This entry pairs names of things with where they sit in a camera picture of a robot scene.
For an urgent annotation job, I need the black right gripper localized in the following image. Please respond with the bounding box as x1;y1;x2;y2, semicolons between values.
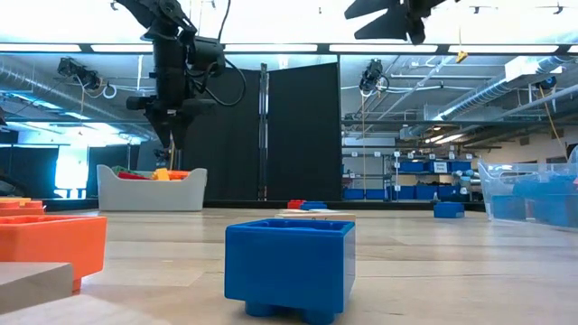
343;0;452;46

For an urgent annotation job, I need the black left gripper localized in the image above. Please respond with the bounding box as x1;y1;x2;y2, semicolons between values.
125;40;219;151

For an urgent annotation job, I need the orange square brick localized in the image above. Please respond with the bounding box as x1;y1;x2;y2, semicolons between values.
0;215;108;293

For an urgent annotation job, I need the blue long brick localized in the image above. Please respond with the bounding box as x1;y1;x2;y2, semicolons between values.
433;201;466;219

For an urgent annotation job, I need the black ceiling-hung device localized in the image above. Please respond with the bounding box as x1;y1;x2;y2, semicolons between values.
359;58;390;97
56;57;103;91

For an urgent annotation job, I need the white plastic bin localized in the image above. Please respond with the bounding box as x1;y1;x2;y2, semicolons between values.
96;163;209;212

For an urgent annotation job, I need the black folding screen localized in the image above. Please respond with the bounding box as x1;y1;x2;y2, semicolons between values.
182;61;343;202

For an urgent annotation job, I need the shelf with blue bins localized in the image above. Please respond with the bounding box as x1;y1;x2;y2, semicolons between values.
342;153;482;202

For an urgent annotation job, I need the clear plastic bin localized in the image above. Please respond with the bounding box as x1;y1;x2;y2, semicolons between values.
477;146;578;231

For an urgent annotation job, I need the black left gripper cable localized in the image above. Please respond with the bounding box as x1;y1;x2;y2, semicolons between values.
184;0;247;108

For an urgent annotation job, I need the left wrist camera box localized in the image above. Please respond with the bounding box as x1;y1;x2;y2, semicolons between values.
192;35;227;77

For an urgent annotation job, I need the silver ventilation duct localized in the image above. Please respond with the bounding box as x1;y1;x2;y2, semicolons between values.
399;53;578;141

